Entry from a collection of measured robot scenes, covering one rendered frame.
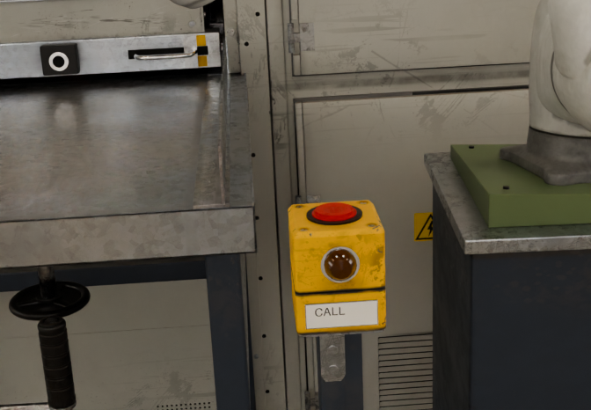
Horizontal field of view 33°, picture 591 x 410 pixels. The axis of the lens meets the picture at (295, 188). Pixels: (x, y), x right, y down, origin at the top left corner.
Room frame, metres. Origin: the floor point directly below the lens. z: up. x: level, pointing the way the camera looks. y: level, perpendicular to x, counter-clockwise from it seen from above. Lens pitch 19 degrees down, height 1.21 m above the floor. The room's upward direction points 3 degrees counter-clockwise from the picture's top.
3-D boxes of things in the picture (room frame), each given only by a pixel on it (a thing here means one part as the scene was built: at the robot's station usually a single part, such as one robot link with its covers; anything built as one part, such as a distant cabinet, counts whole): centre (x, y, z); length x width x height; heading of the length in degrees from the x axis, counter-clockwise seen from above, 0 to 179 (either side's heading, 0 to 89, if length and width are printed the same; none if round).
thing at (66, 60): (1.65, 0.39, 0.90); 0.06 x 0.03 x 0.05; 93
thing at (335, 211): (0.82, -0.03, 0.90); 0.04 x 0.04 x 0.02
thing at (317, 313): (0.82, -0.03, 0.85); 0.08 x 0.08 x 0.10; 3
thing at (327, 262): (0.78, -0.04, 0.87); 0.03 x 0.01 x 0.03; 93
